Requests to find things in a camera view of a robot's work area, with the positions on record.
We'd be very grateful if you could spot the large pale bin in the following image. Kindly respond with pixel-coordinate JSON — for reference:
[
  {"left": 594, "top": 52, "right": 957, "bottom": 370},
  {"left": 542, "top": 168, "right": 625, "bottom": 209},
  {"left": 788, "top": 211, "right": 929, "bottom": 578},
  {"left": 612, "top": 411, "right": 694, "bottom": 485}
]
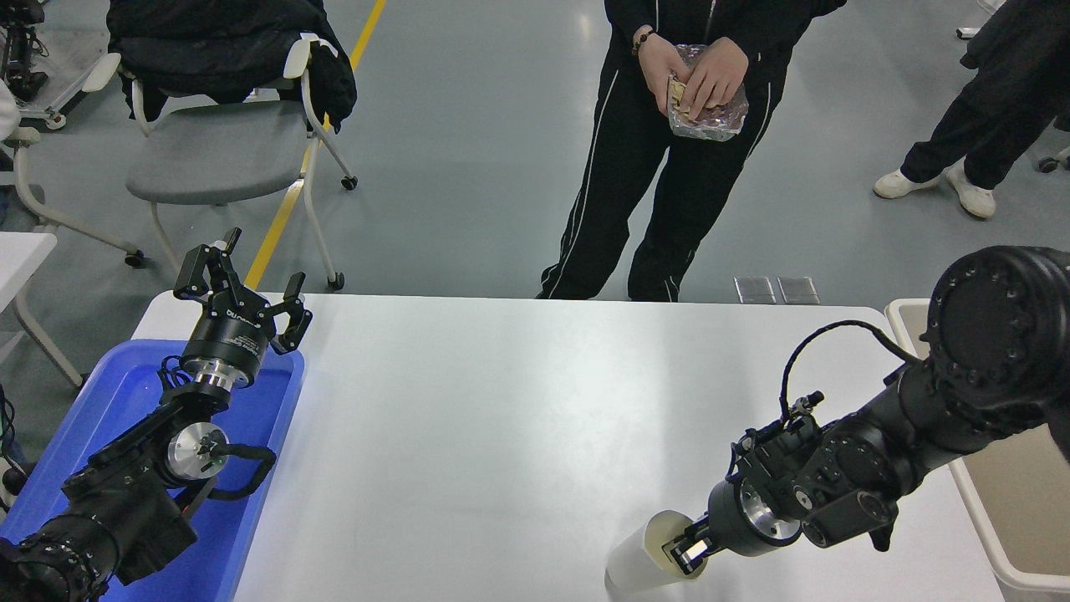
[{"left": 884, "top": 298, "right": 1070, "bottom": 594}]

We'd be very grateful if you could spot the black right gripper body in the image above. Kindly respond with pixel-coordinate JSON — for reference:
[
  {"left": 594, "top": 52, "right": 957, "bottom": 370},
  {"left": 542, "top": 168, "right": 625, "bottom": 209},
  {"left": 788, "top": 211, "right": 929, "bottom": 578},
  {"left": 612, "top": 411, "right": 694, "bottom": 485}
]
[{"left": 707, "top": 478, "right": 801, "bottom": 559}]

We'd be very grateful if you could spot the person with white shoes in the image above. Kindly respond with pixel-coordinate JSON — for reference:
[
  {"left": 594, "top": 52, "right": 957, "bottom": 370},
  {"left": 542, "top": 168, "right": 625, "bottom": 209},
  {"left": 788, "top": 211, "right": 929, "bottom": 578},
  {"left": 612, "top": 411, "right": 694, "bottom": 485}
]
[{"left": 874, "top": 0, "right": 1070, "bottom": 220}]

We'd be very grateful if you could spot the silver foil tray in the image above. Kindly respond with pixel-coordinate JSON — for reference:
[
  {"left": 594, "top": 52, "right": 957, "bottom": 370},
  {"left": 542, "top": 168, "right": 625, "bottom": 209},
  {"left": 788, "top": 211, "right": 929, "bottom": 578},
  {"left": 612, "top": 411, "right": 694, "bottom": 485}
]
[{"left": 666, "top": 43, "right": 750, "bottom": 141}]

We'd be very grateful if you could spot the black equipment on stand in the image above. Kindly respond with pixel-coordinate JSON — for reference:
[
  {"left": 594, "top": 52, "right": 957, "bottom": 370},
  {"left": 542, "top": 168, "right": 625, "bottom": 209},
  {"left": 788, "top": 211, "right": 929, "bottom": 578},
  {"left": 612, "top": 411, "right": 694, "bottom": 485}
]
[{"left": 0, "top": 0, "right": 49, "bottom": 103}]

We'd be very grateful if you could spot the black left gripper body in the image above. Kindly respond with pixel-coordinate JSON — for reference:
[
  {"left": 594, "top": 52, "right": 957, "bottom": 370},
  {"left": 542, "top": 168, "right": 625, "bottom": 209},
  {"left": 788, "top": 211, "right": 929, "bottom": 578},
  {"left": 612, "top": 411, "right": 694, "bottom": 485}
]
[{"left": 182, "top": 293, "right": 275, "bottom": 377}]

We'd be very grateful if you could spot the person holding foil tray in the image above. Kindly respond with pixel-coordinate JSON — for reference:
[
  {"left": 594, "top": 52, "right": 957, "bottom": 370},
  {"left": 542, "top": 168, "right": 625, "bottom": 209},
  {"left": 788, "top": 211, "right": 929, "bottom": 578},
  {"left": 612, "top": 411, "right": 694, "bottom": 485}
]
[{"left": 535, "top": 0, "right": 847, "bottom": 302}]

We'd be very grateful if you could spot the black cable bundle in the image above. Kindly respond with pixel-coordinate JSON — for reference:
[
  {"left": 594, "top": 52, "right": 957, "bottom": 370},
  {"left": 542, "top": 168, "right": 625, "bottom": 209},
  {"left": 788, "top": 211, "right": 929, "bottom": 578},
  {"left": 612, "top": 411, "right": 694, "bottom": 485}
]
[{"left": 0, "top": 383, "right": 30, "bottom": 511}]

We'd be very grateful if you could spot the person's left hand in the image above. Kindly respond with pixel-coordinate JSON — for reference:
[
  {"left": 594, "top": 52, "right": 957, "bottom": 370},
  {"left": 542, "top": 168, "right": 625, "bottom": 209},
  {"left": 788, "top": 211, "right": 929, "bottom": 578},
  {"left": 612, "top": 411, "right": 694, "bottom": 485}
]
[{"left": 680, "top": 38, "right": 749, "bottom": 123}]

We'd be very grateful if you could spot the person's right hand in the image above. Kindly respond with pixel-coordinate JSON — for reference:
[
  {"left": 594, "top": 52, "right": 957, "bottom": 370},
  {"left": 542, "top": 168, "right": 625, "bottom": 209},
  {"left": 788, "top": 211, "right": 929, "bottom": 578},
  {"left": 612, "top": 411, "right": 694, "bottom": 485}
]
[{"left": 637, "top": 32, "right": 691, "bottom": 116}]

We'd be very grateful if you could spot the grey seat wheeled chair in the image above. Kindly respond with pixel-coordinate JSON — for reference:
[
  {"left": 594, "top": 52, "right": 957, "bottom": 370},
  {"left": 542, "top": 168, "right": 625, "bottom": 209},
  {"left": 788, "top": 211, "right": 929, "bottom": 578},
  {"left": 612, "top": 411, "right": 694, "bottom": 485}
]
[{"left": 107, "top": 33, "right": 359, "bottom": 292}]

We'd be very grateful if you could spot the black jacket on grey chair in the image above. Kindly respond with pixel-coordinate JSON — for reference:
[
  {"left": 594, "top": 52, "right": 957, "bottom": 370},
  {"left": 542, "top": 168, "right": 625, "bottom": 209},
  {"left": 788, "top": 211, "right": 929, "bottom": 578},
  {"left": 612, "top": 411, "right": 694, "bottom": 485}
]
[{"left": 107, "top": 0, "right": 359, "bottom": 133}]

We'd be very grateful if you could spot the blue plastic tray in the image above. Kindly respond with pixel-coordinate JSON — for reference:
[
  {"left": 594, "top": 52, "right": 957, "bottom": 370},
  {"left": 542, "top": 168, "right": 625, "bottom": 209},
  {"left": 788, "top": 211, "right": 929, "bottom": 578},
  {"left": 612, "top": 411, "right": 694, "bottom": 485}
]
[{"left": 0, "top": 339, "right": 306, "bottom": 602}]

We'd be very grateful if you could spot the white side table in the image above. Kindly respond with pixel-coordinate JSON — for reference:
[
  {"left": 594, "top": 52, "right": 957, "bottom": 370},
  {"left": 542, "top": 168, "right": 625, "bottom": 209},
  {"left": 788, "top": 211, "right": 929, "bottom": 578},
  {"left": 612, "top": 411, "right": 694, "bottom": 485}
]
[{"left": 0, "top": 232, "right": 84, "bottom": 390}]

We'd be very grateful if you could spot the white paper cup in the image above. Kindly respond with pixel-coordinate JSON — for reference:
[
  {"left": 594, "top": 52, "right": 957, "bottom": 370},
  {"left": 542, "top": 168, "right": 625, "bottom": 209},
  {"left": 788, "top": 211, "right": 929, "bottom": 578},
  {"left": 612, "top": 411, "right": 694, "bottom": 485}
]
[{"left": 605, "top": 508, "right": 710, "bottom": 596}]

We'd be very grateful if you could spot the white frame chair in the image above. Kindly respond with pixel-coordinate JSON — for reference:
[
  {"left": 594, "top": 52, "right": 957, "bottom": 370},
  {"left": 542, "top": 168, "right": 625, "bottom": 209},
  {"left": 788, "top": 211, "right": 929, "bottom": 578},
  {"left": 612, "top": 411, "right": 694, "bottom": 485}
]
[{"left": 0, "top": 125, "right": 145, "bottom": 268}]

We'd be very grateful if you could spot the white wheeled stand base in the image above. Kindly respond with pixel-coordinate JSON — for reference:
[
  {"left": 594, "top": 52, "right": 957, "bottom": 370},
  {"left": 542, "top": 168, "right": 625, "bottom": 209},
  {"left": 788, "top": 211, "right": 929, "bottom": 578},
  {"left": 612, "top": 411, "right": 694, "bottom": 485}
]
[{"left": 17, "top": 52, "right": 123, "bottom": 131}]

